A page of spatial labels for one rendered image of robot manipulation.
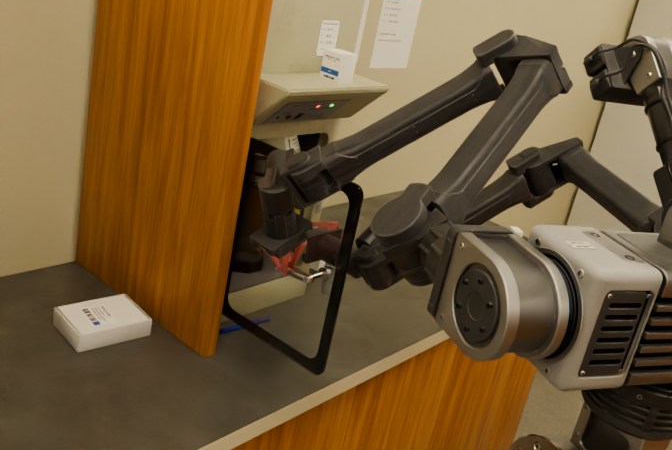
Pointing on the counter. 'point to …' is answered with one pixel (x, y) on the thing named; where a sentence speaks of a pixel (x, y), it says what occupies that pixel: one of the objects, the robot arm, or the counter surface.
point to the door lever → (307, 274)
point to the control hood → (278, 85)
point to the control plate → (306, 110)
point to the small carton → (338, 65)
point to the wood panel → (173, 125)
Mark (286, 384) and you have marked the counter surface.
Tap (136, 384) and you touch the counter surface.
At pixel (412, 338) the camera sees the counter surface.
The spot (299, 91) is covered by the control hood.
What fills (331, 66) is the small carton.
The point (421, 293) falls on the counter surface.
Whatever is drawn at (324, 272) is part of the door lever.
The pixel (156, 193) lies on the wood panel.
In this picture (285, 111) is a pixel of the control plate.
